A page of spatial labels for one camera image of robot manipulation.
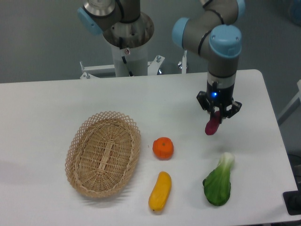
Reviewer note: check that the orange tangerine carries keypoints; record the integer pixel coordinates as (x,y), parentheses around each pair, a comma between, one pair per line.
(163,148)

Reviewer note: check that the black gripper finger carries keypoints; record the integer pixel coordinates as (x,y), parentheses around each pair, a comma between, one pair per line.
(229,111)
(207,107)

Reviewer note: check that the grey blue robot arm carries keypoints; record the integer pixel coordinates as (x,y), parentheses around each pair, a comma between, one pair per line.
(211,36)

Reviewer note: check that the woven wicker basket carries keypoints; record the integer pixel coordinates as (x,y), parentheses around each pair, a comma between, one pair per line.
(103,154)

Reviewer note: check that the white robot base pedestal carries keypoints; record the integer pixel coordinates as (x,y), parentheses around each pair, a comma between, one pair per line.
(130,61)

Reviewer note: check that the white metal mounting frame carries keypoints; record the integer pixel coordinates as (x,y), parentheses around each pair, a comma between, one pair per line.
(89,72)

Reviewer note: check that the black device at table edge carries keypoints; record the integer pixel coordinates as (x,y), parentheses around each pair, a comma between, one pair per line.
(293,202)

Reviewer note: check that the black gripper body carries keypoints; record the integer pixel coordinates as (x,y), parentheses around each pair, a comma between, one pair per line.
(216,96)

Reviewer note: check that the green bok choy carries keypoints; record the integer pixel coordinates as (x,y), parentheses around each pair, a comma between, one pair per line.
(217,185)

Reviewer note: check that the purple sweet potato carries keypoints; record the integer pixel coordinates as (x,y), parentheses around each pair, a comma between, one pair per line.
(213,124)

